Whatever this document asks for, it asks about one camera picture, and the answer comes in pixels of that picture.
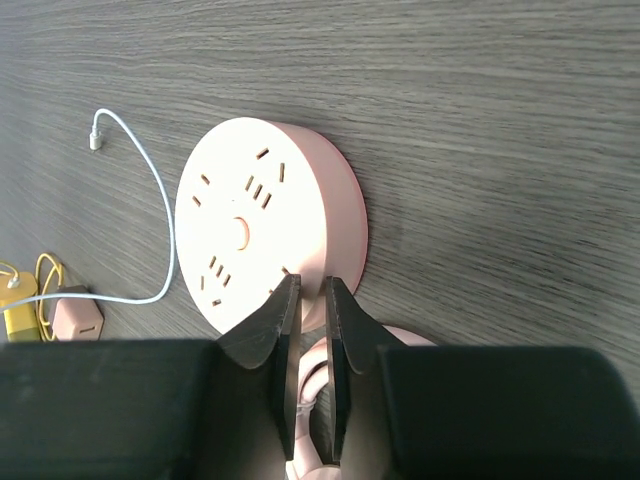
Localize pink dual USB adapter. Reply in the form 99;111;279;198
51;298;104;341

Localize yellow charger with cable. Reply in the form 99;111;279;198
1;252;64;342

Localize pink round socket base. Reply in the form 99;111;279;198
174;117;439;480

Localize blue charger with white cable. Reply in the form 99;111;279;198
1;108;176;306

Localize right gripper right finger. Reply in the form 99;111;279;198
326;277;639;479

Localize yellow dual USB adapter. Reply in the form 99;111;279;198
3;305;41;343

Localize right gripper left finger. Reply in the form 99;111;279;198
1;274;301;479

